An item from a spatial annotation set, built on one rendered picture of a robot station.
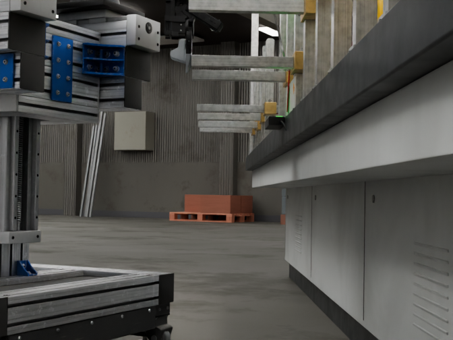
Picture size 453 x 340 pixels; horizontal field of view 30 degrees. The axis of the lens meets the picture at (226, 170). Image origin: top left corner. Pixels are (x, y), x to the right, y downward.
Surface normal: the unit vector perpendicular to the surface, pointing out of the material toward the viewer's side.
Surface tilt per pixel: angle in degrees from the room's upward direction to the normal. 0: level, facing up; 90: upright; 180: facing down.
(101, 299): 90
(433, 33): 90
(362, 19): 90
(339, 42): 90
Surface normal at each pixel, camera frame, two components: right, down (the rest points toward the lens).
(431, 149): -1.00, -0.02
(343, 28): 0.02, -0.03
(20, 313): 0.89, 0.00
